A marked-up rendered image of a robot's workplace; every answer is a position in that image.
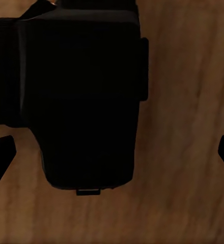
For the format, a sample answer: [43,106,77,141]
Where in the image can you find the digital camera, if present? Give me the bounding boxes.
[0,0,149,196]

